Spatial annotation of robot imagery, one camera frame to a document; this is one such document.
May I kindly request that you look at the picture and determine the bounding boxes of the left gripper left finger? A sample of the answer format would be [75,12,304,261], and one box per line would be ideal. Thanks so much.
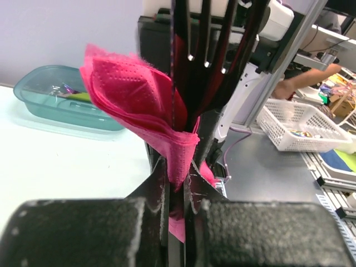
[1,158,170,266]

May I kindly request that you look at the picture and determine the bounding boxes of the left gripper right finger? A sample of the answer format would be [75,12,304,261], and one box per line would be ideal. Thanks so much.
[184,164,355,266]

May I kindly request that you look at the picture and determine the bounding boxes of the pink paper napkin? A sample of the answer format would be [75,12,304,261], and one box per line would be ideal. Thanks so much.
[79,43,220,243]

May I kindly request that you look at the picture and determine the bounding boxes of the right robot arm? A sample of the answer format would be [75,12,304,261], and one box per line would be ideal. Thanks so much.
[137,1,304,167]

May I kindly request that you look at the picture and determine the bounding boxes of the white perforated basket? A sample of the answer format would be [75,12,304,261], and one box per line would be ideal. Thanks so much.
[256,99,352,152]

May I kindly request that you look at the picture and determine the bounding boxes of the iridescent fork in bin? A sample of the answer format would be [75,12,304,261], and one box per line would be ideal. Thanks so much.
[59,83,80,95]

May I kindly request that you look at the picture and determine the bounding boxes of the person in background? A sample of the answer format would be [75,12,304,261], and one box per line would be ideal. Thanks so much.
[271,63,342,100]

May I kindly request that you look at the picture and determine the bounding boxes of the teal plastic bin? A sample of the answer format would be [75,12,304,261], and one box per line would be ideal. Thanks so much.
[13,65,124,131]

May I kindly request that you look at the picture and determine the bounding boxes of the white cable duct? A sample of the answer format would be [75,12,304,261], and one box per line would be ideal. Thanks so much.
[300,151,356,243]

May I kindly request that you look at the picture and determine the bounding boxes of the aluminium frame post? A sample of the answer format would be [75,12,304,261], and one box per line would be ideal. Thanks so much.
[241,1,327,127]

